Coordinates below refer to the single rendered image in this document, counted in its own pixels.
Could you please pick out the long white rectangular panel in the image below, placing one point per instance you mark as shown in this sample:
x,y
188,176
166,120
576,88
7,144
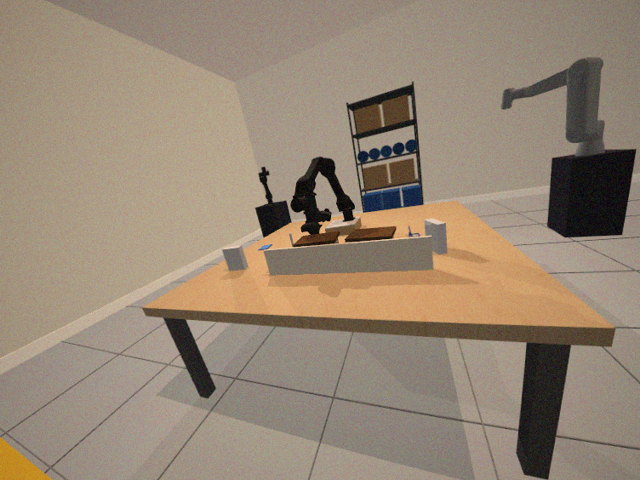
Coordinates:
x,y
398,254

